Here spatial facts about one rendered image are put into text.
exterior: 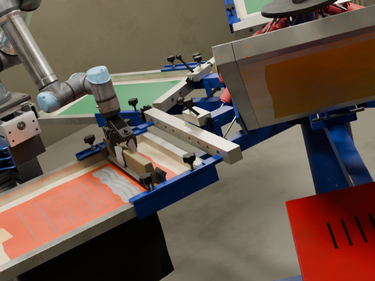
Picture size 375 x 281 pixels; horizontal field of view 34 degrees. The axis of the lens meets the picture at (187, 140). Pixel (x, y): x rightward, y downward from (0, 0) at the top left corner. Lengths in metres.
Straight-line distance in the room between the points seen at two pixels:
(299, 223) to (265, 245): 1.99
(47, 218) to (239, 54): 1.19
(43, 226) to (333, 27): 1.29
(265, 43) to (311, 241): 0.44
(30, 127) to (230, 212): 1.67
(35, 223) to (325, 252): 1.15
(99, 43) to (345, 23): 5.00
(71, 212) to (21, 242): 0.19
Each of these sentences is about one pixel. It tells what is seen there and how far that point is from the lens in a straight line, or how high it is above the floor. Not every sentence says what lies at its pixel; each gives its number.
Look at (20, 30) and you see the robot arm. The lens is 2.17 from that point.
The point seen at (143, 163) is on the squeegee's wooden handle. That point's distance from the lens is 2.04.
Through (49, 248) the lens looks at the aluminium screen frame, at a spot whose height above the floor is 0.99.
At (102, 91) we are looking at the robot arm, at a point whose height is 1.29.
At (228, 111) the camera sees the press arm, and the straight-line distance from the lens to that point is 2.33.
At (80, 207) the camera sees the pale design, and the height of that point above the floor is 0.95.
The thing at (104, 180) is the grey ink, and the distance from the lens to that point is 2.27.
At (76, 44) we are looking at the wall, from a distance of 5.94.
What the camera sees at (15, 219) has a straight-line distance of 2.26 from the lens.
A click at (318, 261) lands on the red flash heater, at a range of 1.28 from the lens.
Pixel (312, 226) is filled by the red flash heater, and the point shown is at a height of 1.11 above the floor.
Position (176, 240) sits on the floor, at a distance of 3.66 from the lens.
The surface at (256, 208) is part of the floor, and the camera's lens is 3.74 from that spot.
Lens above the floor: 1.84
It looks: 22 degrees down
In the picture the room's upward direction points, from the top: 17 degrees counter-clockwise
